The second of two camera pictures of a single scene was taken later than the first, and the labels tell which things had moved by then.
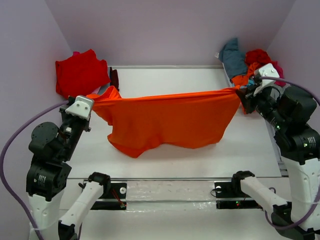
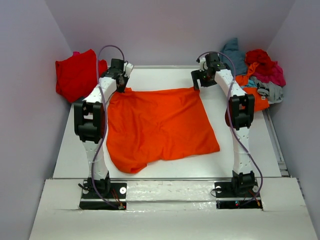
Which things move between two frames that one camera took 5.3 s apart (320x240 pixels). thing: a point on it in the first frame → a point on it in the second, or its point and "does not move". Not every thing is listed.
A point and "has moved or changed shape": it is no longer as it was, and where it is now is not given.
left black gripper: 88,125 → 121,89
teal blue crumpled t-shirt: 235,61 does not move
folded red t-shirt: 80,75 does not move
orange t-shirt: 139,125 has moved or changed shape
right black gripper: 250,99 → 196,75
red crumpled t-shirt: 257,55 does not move
